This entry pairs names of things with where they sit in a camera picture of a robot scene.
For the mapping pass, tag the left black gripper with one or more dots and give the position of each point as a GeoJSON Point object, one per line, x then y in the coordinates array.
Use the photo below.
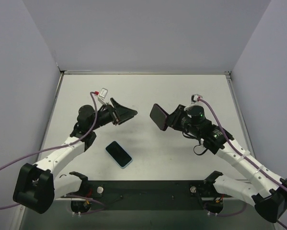
{"type": "Point", "coordinates": [113, 114]}

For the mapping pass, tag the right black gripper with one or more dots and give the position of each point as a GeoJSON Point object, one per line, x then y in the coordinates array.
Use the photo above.
{"type": "Point", "coordinates": [173, 117]}

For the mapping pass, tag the black phone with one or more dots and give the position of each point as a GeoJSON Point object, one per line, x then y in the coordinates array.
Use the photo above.
{"type": "Point", "coordinates": [159, 117]}

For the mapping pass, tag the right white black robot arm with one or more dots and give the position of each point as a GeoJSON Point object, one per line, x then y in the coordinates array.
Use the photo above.
{"type": "Point", "coordinates": [266, 191]}

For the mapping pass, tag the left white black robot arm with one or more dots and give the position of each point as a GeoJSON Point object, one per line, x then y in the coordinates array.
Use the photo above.
{"type": "Point", "coordinates": [39, 184]}

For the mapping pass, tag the phone in light blue case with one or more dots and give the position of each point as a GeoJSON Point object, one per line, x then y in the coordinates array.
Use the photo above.
{"type": "Point", "coordinates": [118, 154]}

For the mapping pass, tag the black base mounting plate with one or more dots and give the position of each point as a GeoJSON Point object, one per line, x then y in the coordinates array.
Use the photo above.
{"type": "Point", "coordinates": [144, 195]}

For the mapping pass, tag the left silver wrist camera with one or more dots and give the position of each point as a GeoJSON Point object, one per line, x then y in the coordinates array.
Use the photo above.
{"type": "Point", "coordinates": [101, 94]}

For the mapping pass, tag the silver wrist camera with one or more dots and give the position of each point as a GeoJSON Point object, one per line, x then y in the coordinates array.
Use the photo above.
{"type": "Point", "coordinates": [101, 94]}
{"type": "Point", "coordinates": [196, 100]}

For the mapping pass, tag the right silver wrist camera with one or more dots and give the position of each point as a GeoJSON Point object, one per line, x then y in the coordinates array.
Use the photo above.
{"type": "Point", "coordinates": [196, 100]}

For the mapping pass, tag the aluminium table frame rail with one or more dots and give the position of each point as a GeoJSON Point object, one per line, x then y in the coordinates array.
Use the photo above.
{"type": "Point", "coordinates": [157, 155]}

